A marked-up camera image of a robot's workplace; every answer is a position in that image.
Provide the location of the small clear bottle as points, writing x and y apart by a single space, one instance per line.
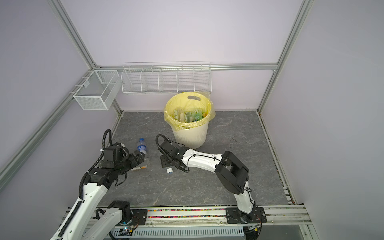
140 168

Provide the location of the white vented cable duct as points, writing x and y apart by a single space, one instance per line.
178 233

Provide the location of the white mesh box basket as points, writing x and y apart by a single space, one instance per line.
99 90

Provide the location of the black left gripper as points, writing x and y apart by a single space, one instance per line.
134 162

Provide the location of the white wire shelf basket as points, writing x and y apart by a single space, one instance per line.
173 77

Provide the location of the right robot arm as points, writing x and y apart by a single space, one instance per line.
231 172

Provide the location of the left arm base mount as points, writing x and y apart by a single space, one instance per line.
138 217

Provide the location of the clear bottle green label front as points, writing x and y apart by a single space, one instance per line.
177 114

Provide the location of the clear bottle green white label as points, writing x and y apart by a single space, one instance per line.
189 117

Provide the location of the yellow bin liner bag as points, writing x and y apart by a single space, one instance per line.
188 102

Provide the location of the aluminium front rail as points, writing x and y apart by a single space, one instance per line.
186 217

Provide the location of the small bottle blue cap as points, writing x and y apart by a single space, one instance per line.
142 146

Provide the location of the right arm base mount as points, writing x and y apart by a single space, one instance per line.
256 216

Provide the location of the cream plastic waste bin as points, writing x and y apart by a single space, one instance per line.
192 138

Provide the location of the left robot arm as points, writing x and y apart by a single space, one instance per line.
94 185

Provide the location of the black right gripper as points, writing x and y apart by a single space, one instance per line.
164 162

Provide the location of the clear bottle blue label white cap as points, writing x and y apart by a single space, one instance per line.
197 115

